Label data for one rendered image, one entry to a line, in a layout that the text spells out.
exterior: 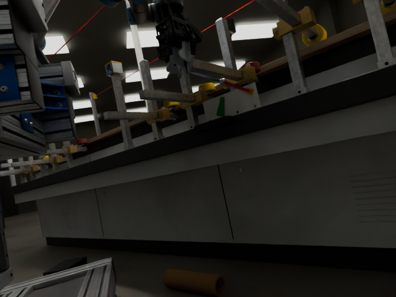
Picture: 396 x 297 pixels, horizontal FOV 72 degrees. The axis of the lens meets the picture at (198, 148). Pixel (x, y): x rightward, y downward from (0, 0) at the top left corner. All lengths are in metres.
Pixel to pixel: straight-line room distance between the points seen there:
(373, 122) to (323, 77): 0.33
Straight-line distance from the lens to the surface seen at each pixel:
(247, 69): 1.11
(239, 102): 1.11
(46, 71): 1.12
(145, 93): 1.04
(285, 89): 1.27
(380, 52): 0.99
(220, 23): 1.23
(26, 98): 0.62
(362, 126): 0.99
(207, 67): 0.93
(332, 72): 1.23
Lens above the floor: 0.54
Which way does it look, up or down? 3 degrees up
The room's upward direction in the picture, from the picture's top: 12 degrees counter-clockwise
